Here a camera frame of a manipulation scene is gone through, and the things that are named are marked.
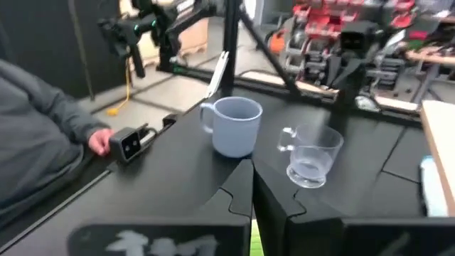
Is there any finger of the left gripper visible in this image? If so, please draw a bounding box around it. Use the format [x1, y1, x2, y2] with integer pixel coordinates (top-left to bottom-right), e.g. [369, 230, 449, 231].
[136, 45, 146, 78]
[130, 45, 142, 78]

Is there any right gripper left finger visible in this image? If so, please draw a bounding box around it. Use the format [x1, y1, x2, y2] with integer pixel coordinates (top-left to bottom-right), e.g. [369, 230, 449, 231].
[67, 159, 254, 256]

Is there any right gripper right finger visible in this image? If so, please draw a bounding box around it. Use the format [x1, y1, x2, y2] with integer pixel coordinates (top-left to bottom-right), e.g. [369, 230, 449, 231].
[252, 159, 455, 256]

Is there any clear glass cup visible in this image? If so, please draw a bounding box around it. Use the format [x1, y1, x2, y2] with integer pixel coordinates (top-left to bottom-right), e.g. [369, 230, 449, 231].
[276, 123, 345, 189]

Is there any grey mug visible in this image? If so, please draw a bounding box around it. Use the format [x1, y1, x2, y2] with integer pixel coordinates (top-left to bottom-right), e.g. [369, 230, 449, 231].
[198, 95, 264, 159]

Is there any wooden shelf with black legs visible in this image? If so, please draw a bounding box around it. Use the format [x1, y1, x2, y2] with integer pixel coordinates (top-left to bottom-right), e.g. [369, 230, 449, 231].
[419, 99, 455, 218]

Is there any tan wooden crate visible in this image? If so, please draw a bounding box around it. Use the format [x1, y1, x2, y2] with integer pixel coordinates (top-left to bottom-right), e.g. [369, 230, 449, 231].
[177, 17, 210, 58]

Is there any black table mat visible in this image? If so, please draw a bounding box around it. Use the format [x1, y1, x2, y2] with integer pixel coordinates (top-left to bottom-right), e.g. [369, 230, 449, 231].
[0, 87, 433, 256]

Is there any black partition panel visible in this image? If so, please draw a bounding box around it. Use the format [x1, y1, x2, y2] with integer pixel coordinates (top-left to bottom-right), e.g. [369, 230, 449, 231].
[0, 0, 129, 99]

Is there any person's hand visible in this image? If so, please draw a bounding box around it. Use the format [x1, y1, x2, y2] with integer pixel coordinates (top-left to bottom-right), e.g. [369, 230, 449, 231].
[87, 127, 116, 157]

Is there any person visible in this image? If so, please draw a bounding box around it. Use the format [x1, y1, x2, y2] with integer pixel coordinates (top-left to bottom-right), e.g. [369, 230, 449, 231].
[0, 56, 112, 230]

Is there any red parts bin rack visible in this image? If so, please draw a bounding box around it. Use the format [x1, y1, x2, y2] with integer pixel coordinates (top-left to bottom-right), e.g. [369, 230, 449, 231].
[268, 0, 455, 104]

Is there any black background machine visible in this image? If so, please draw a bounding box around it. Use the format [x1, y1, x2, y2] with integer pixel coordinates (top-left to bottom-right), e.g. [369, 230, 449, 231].
[326, 20, 380, 107]

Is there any wooden workbench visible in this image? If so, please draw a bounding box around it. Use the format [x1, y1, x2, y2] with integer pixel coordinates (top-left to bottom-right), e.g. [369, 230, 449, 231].
[405, 48, 455, 68]

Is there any yellow cable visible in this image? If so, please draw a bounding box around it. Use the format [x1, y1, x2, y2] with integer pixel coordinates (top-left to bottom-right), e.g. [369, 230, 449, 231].
[105, 58, 133, 117]

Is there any white frame label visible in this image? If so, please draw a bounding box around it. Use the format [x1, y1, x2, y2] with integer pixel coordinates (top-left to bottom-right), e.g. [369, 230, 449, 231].
[205, 50, 230, 100]

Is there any black table-level camera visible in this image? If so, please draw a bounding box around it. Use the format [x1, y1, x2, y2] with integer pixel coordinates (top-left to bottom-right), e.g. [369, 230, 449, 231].
[108, 127, 144, 164]

